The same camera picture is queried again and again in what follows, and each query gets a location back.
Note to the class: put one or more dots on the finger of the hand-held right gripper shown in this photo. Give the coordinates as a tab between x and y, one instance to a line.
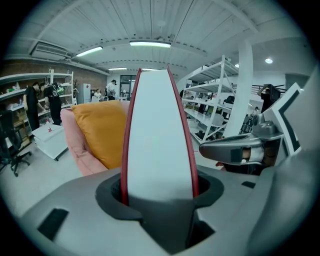
220	150

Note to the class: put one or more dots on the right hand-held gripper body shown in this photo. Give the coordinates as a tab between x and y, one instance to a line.
282	125

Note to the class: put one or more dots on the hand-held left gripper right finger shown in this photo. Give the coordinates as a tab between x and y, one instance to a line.
230	212

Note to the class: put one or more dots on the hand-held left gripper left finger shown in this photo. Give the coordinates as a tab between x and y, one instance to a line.
82	225

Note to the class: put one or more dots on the red book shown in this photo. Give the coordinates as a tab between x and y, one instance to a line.
160	137

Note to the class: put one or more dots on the pink armchair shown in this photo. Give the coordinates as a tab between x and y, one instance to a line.
75	150

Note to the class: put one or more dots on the white round chair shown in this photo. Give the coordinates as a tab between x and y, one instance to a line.
217	119

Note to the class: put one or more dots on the white pillar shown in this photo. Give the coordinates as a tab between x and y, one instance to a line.
241	95

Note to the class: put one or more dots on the white shelving rack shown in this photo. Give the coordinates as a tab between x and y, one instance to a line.
30	76
212	87

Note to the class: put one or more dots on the round ceiling light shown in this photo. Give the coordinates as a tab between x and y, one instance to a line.
269	60

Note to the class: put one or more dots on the white storage box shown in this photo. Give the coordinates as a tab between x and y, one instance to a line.
50	142

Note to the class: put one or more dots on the orange cushion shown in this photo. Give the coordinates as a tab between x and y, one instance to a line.
100	130

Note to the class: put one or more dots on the black office chair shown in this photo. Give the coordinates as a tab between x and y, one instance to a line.
10	140

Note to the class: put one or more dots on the long ceiling light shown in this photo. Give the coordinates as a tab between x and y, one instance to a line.
150	44
89	51
117	68

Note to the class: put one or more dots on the white fridge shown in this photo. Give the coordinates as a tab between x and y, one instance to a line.
86	93

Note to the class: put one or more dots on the ceiling air conditioner unit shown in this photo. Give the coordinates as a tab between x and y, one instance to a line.
48	50

